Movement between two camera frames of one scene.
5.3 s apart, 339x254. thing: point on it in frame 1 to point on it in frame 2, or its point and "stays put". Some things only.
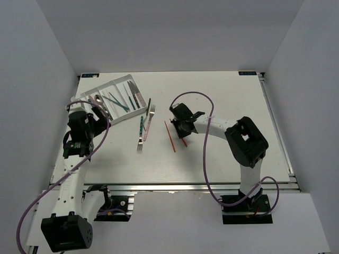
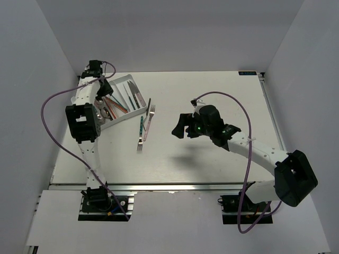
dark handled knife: (134, 96) stays put
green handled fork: (140, 146) stays put
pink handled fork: (152, 112) stays put
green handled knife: (129, 98) stays put
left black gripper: (100, 124) to (107, 90)
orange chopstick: (170, 137) to (110, 107)
